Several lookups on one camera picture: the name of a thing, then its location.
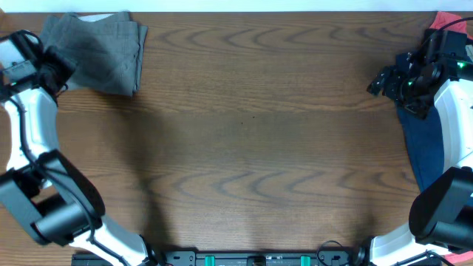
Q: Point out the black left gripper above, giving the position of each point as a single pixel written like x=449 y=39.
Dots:
x=72 y=65

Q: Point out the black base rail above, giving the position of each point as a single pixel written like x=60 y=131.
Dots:
x=323 y=257

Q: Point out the navy blue garment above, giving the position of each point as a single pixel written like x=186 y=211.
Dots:
x=425 y=147

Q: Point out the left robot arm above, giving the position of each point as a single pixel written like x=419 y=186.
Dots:
x=48 y=197

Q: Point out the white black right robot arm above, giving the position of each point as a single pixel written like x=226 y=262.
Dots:
x=440 y=223

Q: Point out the grey shorts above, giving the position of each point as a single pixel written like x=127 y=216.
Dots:
x=108 y=50

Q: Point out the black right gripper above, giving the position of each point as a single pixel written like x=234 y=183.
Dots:
x=397 y=77

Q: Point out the red cloth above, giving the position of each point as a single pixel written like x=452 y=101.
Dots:
x=450 y=22

